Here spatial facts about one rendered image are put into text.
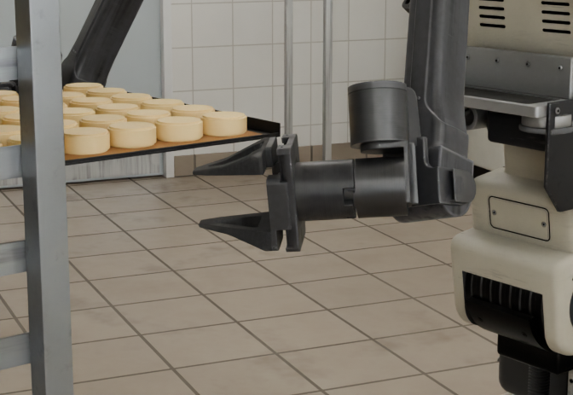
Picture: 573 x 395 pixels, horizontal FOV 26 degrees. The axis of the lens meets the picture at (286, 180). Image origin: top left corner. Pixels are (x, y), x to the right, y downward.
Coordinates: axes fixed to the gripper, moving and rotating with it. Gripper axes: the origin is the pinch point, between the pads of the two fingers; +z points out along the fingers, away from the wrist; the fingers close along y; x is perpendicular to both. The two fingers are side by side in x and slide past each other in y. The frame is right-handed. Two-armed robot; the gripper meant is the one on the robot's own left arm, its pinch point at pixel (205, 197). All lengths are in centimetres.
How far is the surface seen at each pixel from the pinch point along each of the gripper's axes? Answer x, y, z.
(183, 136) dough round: 8.8, -4.1, 3.3
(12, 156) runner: -7.8, -7.2, 15.8
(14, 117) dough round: 10.9, -6.8, 21.7
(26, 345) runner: -8.8, 11.0, 16.9
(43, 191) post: -9.2, -4.1, 12.9
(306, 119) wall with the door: 469, 100, 41
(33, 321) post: -9.2, 8.4, 15.6
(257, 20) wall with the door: 460, 50, 59
